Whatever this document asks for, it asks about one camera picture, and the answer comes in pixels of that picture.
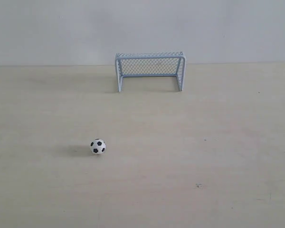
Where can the small black white soccer ball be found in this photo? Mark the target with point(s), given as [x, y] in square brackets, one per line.
[97, 146]

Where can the light blue miniature goal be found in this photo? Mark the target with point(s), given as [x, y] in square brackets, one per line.
[164, 64]

